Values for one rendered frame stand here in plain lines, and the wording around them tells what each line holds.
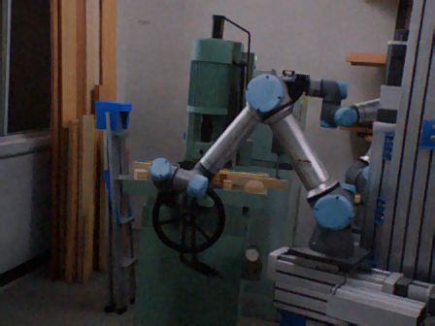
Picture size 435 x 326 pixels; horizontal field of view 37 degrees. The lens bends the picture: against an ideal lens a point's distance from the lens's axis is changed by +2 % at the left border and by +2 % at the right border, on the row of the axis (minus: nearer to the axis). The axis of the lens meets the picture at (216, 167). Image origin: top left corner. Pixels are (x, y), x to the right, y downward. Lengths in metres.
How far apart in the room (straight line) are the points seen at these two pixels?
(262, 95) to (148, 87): 3.36
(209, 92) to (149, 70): 2.62
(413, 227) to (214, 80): 1.01
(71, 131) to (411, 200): 2.35
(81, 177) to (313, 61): 2.00
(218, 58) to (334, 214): 0.98
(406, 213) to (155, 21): 3.43
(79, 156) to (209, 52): 1.58
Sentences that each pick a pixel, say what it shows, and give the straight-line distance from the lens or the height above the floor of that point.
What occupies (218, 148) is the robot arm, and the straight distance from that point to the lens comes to 2.19.
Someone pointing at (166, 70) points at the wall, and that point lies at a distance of 5.25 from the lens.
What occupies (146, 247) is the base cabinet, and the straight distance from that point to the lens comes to 2.76.
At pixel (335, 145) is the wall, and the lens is 5.00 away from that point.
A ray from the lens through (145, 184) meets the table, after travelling 2.70.
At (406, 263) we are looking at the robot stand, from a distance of 2.30.
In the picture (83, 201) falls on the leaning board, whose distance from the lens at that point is 4.08.
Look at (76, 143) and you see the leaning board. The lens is 4.02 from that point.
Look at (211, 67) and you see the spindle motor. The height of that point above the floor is 1.39.
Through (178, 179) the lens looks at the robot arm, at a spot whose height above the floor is 1.02.
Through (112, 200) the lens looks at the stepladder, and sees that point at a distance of 3.58.
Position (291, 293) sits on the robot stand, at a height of 0.66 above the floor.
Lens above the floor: 1.38
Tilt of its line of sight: 8 degrees down
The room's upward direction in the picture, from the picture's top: 5 degrees clockwise
